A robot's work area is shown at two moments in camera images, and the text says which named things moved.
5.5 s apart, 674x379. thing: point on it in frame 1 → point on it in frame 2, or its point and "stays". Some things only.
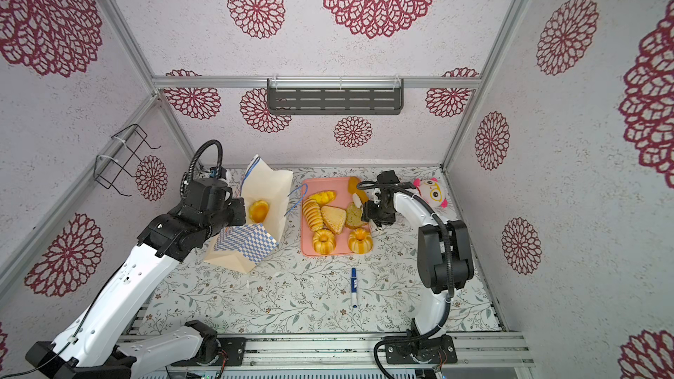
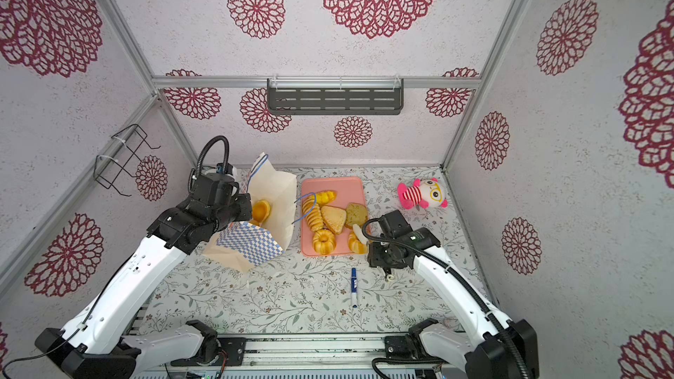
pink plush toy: [433, 190] stays
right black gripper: [369, 213] → [373, 254]
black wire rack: [127, 150] stays
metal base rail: [482, 355] stays
